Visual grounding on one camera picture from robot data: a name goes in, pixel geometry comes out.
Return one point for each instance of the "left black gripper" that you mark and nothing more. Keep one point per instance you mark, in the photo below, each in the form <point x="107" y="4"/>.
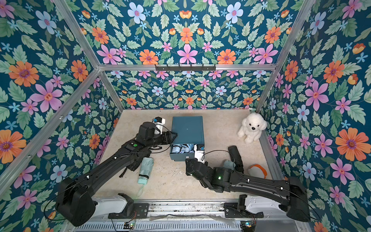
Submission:
<point x="167" y="140"/>

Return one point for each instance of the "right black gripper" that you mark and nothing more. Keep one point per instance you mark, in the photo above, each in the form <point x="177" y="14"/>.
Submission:
<point x="191" y="167"/>

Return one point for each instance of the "light blue umbrella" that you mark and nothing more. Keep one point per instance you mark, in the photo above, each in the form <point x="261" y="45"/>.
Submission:
<point x="188" y="148"/>
<point x="179" y="148"/>

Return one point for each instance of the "teal plastic drawer cabinet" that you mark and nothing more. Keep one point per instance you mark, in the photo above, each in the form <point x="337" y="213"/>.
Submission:
<point x="190" y="131"/>

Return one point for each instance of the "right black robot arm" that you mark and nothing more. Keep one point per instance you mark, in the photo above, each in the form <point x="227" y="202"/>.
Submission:
<point x="290" y="194"/>

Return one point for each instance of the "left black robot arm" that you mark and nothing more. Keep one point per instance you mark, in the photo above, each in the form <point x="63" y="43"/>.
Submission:
<point x="76" y="199"/>

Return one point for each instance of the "right mint green umbrella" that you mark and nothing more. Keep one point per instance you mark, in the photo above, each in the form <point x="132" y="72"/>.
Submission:
<point x="229" y="164"/>

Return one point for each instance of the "mint green umbrella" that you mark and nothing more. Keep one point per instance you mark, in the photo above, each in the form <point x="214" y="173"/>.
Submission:
<point x="229" y="164"/>
<point x="144" y="174"/>

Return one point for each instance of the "left mint green umbrella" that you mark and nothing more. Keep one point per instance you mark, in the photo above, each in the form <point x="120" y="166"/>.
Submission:
<point x="144" y="174"/>

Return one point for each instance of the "orange white round object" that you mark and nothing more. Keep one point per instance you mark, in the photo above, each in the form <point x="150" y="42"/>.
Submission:
<point x="257" y="170"/>

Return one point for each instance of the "white plush dog toy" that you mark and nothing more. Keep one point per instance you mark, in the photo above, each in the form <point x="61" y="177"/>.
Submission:
<point x="252" y="127"/>

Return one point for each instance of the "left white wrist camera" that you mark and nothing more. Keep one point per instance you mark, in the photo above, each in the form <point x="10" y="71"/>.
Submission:
<point x="159" y="124"/>

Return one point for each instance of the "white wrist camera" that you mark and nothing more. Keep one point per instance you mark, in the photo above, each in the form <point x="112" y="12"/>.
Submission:
<point x="159" y="124"/>
<point x="199" y="152"/>

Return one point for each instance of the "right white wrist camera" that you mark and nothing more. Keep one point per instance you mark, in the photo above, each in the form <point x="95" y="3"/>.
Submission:
<point x="199" y="152"/>

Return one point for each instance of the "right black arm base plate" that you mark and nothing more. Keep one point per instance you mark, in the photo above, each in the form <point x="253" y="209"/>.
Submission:
<point x="238" y="209"/>

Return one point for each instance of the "black wall hook rail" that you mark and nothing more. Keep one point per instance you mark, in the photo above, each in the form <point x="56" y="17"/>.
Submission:
<point x="180" y="68"/>

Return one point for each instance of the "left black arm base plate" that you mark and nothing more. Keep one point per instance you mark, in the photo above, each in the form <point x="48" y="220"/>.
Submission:
<point x="131" y="209"/>

